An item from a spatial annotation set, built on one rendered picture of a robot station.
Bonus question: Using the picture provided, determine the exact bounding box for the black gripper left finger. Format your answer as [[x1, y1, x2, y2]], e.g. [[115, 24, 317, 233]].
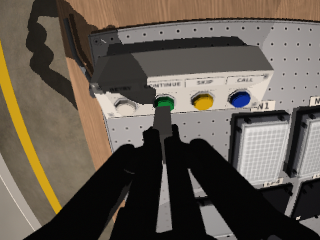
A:
[[23, 106, 165, 240]]

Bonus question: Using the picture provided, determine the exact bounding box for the grey control panel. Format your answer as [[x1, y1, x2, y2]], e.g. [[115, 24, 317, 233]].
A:
[[63, 18, 274, 119]]

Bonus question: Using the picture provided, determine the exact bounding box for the grey perforated base plate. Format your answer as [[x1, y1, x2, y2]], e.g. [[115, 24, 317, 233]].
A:
[[88, 20, 320, 233]]

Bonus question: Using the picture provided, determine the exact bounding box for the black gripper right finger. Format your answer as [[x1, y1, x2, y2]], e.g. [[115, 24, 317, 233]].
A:
[[162, 106, 320, 240]]

